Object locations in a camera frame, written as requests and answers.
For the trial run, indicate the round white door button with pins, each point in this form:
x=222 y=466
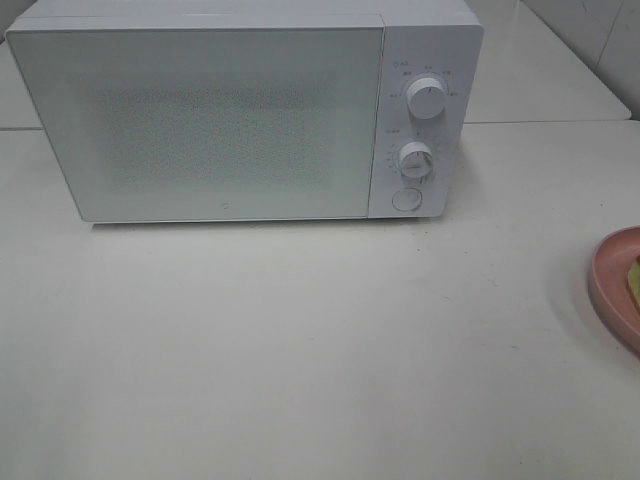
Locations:
x=407 y=199

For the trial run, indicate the white microwave door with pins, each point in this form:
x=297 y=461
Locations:
x=208 y=125

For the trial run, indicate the pink round plate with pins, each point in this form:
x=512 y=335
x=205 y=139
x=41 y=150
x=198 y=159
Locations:
x=608 y=287

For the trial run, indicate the sandwich with lettuce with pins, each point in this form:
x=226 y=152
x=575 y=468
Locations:
x=633 y=282

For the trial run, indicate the white lower timer knob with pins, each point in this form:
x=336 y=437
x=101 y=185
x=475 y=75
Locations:
x=415 y=160

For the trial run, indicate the white upper power knob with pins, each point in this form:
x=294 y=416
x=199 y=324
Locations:
x=426 y=97

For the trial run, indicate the white microwave oven body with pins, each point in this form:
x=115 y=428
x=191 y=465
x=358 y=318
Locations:
x=215 y=111

